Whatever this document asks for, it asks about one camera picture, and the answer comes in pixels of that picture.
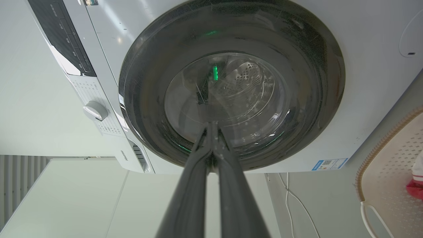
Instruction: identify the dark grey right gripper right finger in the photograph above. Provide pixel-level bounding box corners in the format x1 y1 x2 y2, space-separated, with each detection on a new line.
211 122 271 238

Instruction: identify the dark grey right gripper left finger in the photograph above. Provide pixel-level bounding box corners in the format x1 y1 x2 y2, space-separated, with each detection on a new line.
155 122 212 238

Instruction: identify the beige perforated laundry basket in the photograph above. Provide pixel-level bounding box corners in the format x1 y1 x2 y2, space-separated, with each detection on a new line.
355 106 423 238

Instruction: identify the blue energy label sticker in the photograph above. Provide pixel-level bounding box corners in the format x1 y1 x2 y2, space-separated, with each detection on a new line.
311 158 348 171

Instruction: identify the round dark washing machine door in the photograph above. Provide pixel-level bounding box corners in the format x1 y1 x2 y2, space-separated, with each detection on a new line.
118 0 346 172

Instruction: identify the silver washing machine dial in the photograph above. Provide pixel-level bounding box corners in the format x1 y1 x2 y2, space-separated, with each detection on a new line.
83 101 108 121

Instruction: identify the red and white clothing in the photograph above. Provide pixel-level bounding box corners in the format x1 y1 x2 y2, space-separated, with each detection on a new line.
406 149 423 200

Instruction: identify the white front-load washing machine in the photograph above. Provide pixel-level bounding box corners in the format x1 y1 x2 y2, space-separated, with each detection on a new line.
25 0 423 175

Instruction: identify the white power cable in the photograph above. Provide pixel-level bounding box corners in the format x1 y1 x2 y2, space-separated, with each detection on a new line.
278 172 320 238

